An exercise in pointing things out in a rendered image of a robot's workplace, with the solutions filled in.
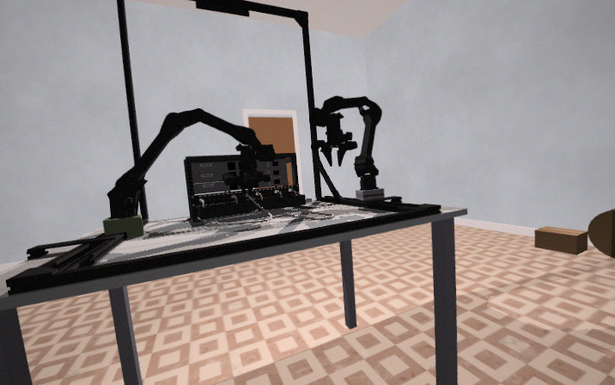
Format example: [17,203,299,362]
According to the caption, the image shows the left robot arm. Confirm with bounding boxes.
[309,95,382,190]

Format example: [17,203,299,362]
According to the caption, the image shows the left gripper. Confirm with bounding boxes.
[311,126,357,167]

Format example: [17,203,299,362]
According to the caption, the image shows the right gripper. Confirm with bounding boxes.
[222,162,271,197]

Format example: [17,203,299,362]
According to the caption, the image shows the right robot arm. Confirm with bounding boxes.
[107,108,275,219]

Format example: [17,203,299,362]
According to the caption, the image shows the black patch panel rack frame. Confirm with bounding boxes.
[184,153,300,227]

